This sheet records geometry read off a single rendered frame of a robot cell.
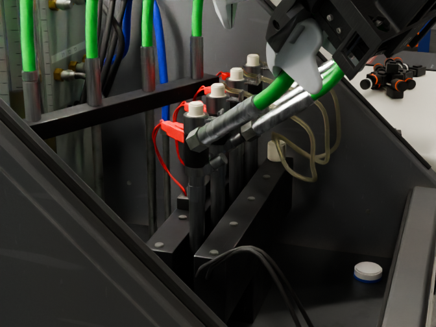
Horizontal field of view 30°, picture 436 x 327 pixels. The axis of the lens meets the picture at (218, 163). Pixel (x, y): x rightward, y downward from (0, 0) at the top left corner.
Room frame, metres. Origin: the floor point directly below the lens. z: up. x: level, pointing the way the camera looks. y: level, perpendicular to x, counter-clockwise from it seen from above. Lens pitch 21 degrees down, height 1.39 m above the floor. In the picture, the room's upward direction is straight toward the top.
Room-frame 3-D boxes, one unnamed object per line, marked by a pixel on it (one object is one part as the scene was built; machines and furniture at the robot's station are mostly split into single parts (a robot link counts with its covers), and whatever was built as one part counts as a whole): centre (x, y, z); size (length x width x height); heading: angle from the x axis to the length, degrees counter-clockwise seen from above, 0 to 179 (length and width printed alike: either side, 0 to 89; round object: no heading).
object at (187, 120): (0.84, 0.01, 1.02); 0.05 x 0.03 x 0.21; 73
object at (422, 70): (1.51, -0.33, 1.01); 0.23 x 0.11 x 0.06; 163
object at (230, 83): (1.00, -0.03, 1.02); 0.05 x 0.03 x 0.21; 73
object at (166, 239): (0.96, -0.01, 0.91); 0.34 x 0.10 x 0.15; 163
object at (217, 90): (0.92, 0.00, 1.12); 0.02 x 0.02 x 0.03
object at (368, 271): (1.02, -0.21, 0.84); 0.04 x 0.04 x 0.01
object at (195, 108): (0.85, 0.02, 1.12); 0.02 x 0.02 x 0.03
